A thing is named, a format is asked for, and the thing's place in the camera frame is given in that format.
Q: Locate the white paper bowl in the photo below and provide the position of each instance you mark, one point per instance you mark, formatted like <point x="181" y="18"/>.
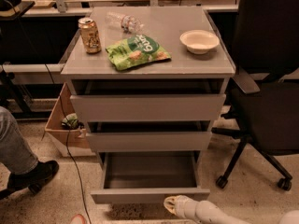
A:
<point x="199" y="41"/>

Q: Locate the green chip bag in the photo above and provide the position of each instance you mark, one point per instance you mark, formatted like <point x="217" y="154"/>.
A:
<point x="134" y="51"/>

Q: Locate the green item in box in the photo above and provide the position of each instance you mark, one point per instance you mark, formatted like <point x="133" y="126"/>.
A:
<point x="71" y="122"/>

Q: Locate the person's jeans leg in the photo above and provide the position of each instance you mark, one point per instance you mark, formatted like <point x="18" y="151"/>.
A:
<point x="15" y="152"/>

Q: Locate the gold soda can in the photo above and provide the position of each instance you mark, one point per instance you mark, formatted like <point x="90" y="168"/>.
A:
<point x="89" y="35"/>

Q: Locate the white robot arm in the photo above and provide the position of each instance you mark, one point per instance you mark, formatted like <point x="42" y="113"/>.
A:
<point x="201" y="212"/>

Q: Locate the red white shoe tip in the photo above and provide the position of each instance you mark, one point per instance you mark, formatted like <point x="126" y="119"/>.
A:
<point x="78" y="219"/>

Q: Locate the grey drawer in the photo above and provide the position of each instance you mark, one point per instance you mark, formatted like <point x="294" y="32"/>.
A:
<point x="149" y="177"/>
<point x="142" y="100"/>
<point x="148" y="136"/>

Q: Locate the clear plastic water bottle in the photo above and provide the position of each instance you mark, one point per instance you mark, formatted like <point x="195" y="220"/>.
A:
<point x="128" y="23"/>

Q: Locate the cardboard box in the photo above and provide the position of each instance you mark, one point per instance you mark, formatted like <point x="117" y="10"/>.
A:
<point x="68" y="142"/>

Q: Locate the grey top drawer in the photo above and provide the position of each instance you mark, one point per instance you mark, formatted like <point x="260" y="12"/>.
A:
<point x="142" y="100"/>

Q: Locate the black shoe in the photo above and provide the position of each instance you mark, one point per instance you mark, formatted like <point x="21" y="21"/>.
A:
<point x="35" y="180"/>

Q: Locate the grey drawer cabinet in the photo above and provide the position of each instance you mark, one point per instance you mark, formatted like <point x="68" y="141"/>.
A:
<point x="165" y="25"/>

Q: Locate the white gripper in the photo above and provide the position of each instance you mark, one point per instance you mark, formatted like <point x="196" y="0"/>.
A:
<point x="183" y="206"/>

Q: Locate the grey bottom drawer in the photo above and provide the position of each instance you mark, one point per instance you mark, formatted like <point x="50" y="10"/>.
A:
<point x="149" y="177"/>

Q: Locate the grey middle drawer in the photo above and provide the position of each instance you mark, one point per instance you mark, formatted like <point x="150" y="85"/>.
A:
<point x="148" y="136"/>

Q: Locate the black office chair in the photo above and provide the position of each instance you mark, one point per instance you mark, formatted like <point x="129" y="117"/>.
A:
<point x="265" y="48"/>

